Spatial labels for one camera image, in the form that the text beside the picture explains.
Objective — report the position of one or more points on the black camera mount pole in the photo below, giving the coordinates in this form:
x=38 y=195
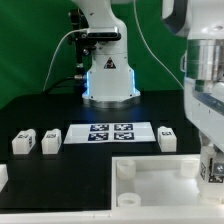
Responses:
x=79 y=22

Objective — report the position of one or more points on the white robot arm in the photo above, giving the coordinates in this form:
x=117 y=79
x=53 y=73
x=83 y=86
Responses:
x=110 y=80

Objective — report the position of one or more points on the white square tabletop panel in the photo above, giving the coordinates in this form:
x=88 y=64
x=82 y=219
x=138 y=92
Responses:
x=158 y=181

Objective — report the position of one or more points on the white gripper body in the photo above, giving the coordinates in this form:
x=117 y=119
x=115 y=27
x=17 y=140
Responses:
x=206 y=110

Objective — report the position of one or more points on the black camera on mount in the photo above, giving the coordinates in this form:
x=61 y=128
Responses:
x=102 y=34

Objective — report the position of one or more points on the white sheet with tags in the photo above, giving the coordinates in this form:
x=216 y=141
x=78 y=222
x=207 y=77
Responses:
x=109 y=133

